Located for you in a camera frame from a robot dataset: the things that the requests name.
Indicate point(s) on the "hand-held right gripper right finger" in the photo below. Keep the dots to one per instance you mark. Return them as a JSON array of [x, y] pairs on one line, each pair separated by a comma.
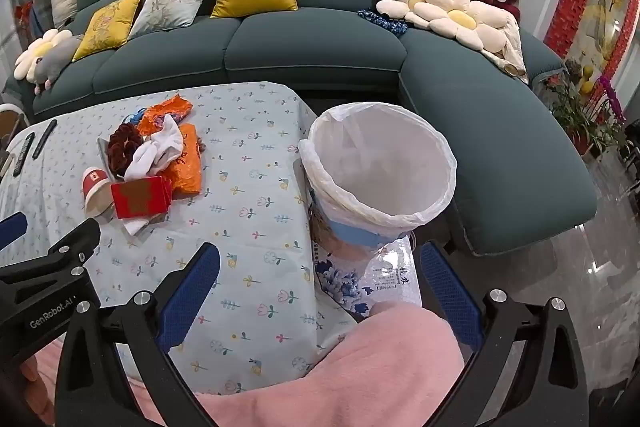
[[450, 297]]

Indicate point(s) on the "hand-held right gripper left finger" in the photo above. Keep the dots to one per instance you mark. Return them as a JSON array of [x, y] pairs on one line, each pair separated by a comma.
[[192, 292]]

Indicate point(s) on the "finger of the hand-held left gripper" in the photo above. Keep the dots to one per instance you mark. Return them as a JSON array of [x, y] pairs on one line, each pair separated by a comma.
[[75, 239], [12, 226]]

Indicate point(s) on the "red and white paper cup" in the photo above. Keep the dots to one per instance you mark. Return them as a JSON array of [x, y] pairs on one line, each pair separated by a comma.
[[95, 187]]

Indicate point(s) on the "red paper packet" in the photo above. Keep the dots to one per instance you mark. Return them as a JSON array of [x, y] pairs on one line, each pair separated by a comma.
[[140, 197]]

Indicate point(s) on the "dark red scrunchie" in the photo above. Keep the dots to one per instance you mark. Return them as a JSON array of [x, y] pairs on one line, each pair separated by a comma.
[[122, 147]]

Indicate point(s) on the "white cloth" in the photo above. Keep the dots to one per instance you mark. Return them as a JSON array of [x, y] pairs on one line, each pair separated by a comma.
[[150, 152]]

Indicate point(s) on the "patterned trash bin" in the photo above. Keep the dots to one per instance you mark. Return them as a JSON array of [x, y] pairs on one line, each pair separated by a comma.
[[350, 239]]

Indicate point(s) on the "orange plastic bag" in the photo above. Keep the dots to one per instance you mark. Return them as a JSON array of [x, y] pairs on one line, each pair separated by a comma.
[[170, 109], [187, 167]]

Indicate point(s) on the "waste bin with white bag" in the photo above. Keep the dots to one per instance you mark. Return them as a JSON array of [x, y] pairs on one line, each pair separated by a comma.
[[380, 157]]

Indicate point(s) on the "black remote control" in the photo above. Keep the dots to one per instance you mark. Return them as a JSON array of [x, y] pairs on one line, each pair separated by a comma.
[[45, 138], [23, 154]]

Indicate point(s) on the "wooden chair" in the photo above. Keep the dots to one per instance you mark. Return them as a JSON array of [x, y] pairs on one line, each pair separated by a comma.
[[7, 122]]

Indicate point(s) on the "blue flower printed plastic bag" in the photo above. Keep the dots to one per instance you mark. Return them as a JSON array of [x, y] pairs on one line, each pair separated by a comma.
[[345, 282]]

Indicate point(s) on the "floral light blue tablecloth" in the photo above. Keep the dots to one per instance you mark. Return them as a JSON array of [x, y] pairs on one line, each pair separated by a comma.
[[250, 187]]

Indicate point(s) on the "pink blanket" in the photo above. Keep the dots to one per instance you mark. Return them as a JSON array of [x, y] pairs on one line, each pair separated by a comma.
[[350, 372]]

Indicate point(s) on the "blue plastic wrapper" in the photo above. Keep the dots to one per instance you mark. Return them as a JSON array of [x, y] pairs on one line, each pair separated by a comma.
[[136, 116]]

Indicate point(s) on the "grey mouse plush toy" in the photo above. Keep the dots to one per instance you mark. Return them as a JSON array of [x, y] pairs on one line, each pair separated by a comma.
[[55, 59]]

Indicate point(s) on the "green potted plant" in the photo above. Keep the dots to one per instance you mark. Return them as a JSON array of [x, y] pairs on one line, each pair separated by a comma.
[[572, 112]]

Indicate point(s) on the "purple orchid plant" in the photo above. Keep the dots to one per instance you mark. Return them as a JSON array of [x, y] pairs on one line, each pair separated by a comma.
[[612, 102]]

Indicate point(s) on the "light grey embroidered cushion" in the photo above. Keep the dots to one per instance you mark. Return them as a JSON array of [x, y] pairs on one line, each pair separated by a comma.
[[170, 2]]

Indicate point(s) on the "dark green sofa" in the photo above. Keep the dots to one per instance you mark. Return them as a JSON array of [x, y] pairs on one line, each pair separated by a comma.
[[310, 42]]

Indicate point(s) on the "blue knitted cloth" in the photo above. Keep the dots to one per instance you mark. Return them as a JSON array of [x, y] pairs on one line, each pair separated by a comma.
[[385, 23]]

